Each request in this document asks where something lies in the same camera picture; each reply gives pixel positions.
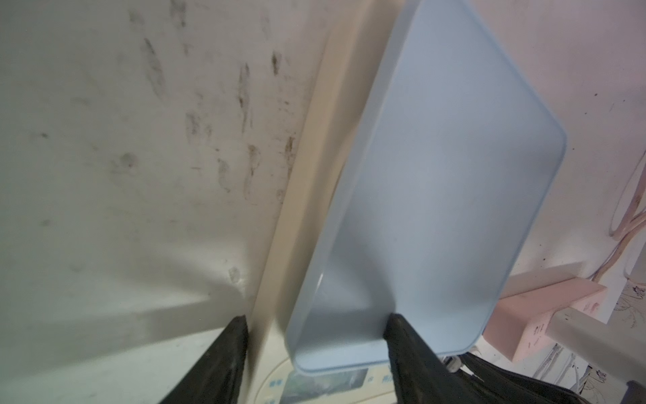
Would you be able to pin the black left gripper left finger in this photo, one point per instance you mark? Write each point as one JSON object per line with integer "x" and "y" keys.
{"x": 216, "y": 378}

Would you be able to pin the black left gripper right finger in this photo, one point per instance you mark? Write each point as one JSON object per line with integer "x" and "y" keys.
{"x": 419, "y": 375}

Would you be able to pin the pink power strip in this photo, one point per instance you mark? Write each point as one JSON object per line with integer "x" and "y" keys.
{"x": 518, "y": 325}

